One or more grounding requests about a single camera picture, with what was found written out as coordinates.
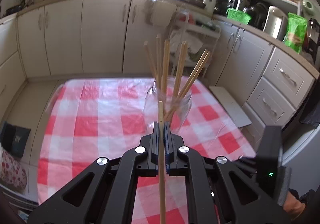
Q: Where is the wooden chopstick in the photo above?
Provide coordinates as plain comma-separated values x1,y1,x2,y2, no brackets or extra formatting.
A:
144,41,159,85
172,40,188,105
175,42,189,100
158,101,166,224
161,39,170,102
156,34,163,94
164,49,209,121
167,51,212,121

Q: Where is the person's right hand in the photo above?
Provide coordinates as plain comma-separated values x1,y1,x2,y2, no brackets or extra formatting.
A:
283,189,306,221

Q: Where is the small white stool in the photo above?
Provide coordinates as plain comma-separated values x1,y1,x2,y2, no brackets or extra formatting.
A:
208,86,252,129

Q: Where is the red checkered tablecloth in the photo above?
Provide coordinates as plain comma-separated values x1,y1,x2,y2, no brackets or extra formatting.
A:
36,77,258,224

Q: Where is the clear glass jar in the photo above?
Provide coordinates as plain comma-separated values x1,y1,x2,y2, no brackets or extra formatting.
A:
143,76,192,134

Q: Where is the white thermos jug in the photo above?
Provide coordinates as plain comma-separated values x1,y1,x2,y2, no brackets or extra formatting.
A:
263,6,288,41

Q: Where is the green snack bag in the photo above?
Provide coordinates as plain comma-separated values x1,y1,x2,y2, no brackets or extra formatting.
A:
283,12,308,54

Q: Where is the white rolling storage cart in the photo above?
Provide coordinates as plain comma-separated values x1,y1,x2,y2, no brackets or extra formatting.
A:
168,11,222,75

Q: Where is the green plastic basket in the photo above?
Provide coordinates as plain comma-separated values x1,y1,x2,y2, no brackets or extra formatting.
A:
226,8,252,25

